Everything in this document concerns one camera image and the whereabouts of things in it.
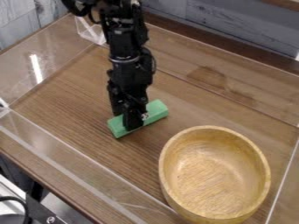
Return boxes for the clear acrylic tray enclosure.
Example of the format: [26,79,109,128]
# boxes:
[0,8,299,224]

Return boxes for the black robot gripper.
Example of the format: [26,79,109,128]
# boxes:
[107,55,157,131]

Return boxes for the clear acrylic corner bracket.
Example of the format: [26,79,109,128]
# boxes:
[75,17,107,46]

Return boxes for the brown wooden bowl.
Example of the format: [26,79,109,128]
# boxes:
[159,125,272,224]

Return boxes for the green rectangular block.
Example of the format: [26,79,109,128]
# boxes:
[107,99,169,138]

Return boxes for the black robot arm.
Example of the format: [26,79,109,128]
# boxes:
[62,0,155,131]

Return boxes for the black cable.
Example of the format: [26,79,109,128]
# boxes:
[0,194,33,224]

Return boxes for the black metal mount with screw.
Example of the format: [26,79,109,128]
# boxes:
[25,200,69,224]

